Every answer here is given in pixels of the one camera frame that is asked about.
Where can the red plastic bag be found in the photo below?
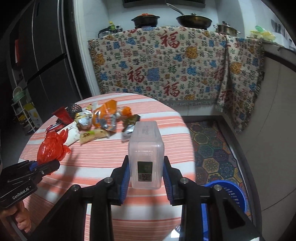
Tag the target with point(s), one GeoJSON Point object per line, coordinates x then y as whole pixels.
{"type": "Point", "coordinates": [53, 147]}

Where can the crumpled foil ball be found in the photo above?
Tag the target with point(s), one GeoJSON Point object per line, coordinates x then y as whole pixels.
{"type": "Point", "coordinates": [127, 131]}

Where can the clear plastic container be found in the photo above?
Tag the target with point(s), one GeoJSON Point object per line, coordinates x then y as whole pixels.
{"type": "Point", "coordinates": [146, 151]}

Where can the red snack wrapper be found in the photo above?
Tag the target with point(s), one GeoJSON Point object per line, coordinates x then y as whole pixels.
{"type": "Point", "coordinates": [63, 115]}

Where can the beige snack packet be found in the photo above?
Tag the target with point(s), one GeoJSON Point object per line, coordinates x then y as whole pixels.
{"type": "Point", "coordinates": [94, 134]}

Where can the colourful hexagon floor mat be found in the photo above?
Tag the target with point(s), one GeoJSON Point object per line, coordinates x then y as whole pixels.
{"type": "Point", "coordinates": [214, 159]}

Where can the patterned blanket with characters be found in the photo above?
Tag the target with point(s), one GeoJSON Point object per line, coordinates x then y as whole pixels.
{"type": "Point", "coordinates": [182, 66]}

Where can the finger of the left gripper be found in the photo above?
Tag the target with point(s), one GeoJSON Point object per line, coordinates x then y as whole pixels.
{"type": "Point", "coordinates": [33, 165]}
{"type": "Point", "coordinates": [46, 169]}

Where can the black mesh foam net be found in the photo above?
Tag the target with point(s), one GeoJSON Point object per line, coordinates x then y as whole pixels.
{"type": "Point", "coordinates": [73, 109]}

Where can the striped pink tablecloth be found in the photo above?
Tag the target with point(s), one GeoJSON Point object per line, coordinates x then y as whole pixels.
{"type": "Point", "coordinates": [145, 214]}

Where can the orange wrapper piece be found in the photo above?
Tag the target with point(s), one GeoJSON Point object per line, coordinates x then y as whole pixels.
{"type": "Point", "coordinates": [126, 111]}

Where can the black refrigerator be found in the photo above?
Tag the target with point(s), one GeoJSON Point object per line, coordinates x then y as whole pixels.
{"type": "Point", "coordinates": [42, 55]}

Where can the silver foil wrapper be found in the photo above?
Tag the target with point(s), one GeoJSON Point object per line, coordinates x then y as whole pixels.
{"type": "Point", "coordinates": [84, 120]}

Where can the orange white plastic bag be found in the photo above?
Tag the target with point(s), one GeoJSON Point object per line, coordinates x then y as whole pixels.
{"type": "Point", "coordinates": [105, 116]}

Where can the white paper wrapper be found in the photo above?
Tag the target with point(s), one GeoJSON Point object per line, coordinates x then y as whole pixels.
{"type": "Point", "coordinates": [73, 133]}

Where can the steel pot with lid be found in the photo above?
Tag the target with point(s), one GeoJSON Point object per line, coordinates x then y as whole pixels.
{"type": "Point", "coordinates": [225, 29]}

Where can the person's left hand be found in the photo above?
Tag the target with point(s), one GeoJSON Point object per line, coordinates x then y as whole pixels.
{"type": "Point", "coordinates": [20, 214]}

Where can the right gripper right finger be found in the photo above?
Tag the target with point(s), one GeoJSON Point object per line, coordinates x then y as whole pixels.
{"type": "Point", "coordinates": [182, 191]}

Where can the yellow green items on counter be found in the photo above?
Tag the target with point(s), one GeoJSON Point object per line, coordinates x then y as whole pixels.
{"type": "Point", "coordinates": [261, 33]}

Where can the black frying pan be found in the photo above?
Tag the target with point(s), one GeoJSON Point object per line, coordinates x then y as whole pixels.
{"type": "Point", "coordinates": [192, 20]}

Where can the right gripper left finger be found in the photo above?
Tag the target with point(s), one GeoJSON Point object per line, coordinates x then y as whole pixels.
{"type": "Point", "coordinates": [110, 191]}

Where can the black clay pot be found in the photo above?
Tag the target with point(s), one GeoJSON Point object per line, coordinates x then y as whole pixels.
{"type": "Point", "coordinates": [145, 20]}

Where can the white storage rack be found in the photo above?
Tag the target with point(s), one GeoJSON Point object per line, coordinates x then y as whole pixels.
{"type": "Point", "coordinates": [25, 111]}

